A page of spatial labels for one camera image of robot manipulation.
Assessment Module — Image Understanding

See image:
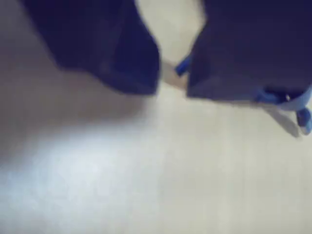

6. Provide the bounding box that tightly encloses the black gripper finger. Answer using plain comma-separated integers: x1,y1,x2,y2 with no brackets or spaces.
20,0,161,95
187,0,312,105

